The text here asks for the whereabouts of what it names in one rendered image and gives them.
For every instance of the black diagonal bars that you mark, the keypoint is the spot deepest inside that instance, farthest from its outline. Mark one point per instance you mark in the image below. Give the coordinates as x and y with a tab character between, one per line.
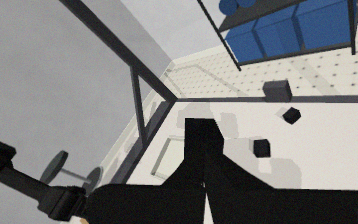
87	17

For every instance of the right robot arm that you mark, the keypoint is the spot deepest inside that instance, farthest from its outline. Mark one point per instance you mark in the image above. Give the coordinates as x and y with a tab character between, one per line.
60	203

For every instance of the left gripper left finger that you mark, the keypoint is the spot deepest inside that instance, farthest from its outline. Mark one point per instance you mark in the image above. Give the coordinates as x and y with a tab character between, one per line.
180	199

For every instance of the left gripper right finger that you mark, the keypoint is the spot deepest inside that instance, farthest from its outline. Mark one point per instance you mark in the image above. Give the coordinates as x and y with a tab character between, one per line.
233	198

